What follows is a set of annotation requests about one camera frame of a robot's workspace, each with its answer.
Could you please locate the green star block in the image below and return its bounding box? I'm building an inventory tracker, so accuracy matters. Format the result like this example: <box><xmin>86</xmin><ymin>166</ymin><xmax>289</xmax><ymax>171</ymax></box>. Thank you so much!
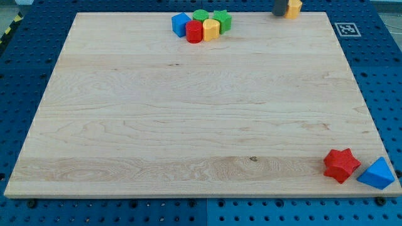
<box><xmin>212</xmin><ymin>10</ymin><xmax>232</xmax><ymax>35</ymax></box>

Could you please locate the red star block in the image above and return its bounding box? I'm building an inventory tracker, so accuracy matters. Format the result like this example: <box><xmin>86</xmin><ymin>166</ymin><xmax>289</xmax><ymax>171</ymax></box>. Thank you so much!
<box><xmin>323</xmin><ymin>148</ymin><xmax>361</xmax><ymax>184</ymax></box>

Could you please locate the wooden board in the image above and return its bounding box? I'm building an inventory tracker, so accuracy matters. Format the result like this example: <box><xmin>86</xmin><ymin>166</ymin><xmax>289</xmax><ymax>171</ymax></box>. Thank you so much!
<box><xmin>4</xmin><ymin>12</ymin><xmax>401</xmax><ymax>199</ymax></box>

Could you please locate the red cylinder block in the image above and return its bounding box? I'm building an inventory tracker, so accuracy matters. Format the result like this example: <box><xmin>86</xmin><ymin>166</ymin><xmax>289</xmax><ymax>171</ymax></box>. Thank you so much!
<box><xmin>185</xmin><ymin>20</ymin><xmax>204</xmax><ymax>43</ymax></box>

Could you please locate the yellow heart block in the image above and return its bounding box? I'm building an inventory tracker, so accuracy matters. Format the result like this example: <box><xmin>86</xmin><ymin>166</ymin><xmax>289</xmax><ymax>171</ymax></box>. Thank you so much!
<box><xmin>203</xmin><ymin>19</ymin><xmax>220</xmax><ymax>41</ymax></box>

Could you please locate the blue cube block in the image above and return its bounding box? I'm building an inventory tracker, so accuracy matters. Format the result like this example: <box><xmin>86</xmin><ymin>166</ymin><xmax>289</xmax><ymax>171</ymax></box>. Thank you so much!
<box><xmin>171</xmin><ymin>13</ymin><xmax>191</xmax><ymax>38</ymax></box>

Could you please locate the green cylinder block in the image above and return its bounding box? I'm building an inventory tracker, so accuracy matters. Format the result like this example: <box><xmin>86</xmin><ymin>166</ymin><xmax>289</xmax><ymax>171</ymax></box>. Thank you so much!
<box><xmin>192</xmin><ymin>9</ymin><xmax>209</xmax><ymax>23</ymax></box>

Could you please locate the yellow hexagon block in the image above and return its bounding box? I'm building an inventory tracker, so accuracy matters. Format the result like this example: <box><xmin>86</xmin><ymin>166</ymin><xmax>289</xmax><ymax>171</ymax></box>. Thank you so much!
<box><xmin>284</xmin><ymin>0</ymin><xmax>303</xmax><ymax>19</ymax></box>

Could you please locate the white fiducial marker tag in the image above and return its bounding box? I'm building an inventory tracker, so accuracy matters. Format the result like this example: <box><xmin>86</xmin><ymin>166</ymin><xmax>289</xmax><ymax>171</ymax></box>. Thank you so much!
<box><xmin>334</xmin><ymin>22</ymin><xmax>361</xmax><ymax>37</ymax></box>

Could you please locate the blue triangle block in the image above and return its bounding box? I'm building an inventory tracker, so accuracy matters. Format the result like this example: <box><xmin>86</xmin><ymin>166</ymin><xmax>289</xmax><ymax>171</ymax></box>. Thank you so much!
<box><xmin>357</xmin><ymin>157</ymin><xmax>395</xmax><ymax>190</ymax></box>

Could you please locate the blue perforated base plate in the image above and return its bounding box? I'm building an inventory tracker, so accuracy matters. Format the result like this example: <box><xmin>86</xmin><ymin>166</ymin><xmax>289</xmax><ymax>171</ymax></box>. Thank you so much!
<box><xmin>1</xmin><ymin>1</ymin><xmax>401</xmax><ymax>225</ymax></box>

